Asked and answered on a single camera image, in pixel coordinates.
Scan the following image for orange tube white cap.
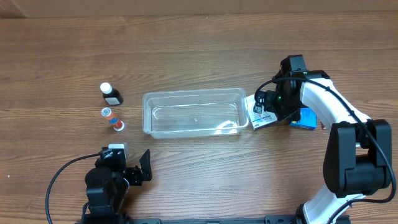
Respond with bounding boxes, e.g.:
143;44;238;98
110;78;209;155
101;107;125;131

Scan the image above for blue VapoDrops box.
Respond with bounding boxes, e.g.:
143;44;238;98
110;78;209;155
289;108;317;130

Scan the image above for white bandage box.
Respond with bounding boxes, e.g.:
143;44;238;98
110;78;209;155
246;95;277;130

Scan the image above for dark bottle white cap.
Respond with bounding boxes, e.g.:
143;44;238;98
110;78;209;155
100;82;123;106

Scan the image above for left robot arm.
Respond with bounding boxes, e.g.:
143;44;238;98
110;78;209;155
81;147;152;224

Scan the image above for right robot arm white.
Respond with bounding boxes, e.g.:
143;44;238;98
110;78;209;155
273;55;397;223

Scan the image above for clear plastic container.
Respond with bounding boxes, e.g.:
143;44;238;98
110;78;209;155
142;88;249;139

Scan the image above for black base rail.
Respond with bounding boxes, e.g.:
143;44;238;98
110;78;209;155
74;213;352;224

